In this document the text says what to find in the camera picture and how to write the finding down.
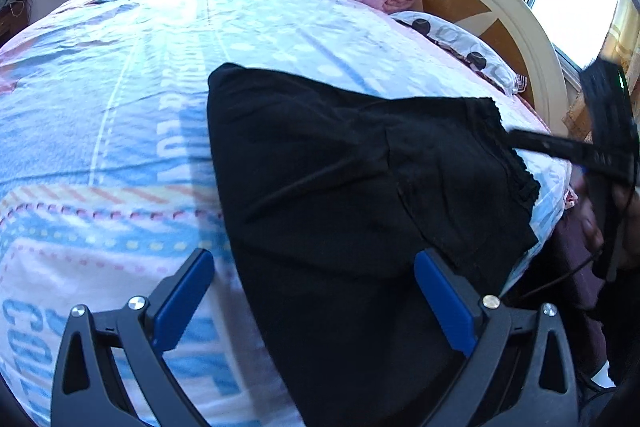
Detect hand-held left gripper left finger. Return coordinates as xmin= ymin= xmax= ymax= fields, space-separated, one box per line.
xmin=50 ymin=248 xmax=216 ymax=427

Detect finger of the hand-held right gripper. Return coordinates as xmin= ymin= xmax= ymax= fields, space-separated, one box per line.
xmin=507 ymin=129 xmax=633 ymax=182

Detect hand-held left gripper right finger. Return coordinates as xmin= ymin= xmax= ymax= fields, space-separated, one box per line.
xmin=414 ymin=248 xmax=581 ymax=427

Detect black pants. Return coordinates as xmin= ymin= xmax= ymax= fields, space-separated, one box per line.
xmin=206 ymin=63 xmax=543 ymax=427

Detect person's right hand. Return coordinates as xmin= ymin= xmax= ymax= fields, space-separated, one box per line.
xmin=573 ymin=171 xmax=608 ymax=259

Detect yellow curtain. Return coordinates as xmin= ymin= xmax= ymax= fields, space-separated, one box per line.
xmin=562 ymin=0 xmax=640 ymax=144

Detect wooden bed headboard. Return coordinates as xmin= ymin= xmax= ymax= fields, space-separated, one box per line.
xmin=367 ymin=0 xmax=572 ymax=138

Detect dark maroon clothing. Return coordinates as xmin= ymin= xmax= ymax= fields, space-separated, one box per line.
xmin=520 ymin=202 xmax=608 ymax=373

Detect white dotted pillow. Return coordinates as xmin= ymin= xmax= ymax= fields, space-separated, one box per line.
xmin=387 ymin=11 xmax=529 ymax=96

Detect printed pink blue bed sheet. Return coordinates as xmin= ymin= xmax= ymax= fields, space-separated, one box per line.
xmin=0 ymin=0 xmax=576 ymax=427

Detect wooden cabinet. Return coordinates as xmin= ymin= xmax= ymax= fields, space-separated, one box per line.
xmin=0 ymin=0 xmax=32 ymax=46

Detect black cable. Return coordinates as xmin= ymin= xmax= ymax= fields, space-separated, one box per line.
xmin=522 ymin=252 xmax=603 ymax=303

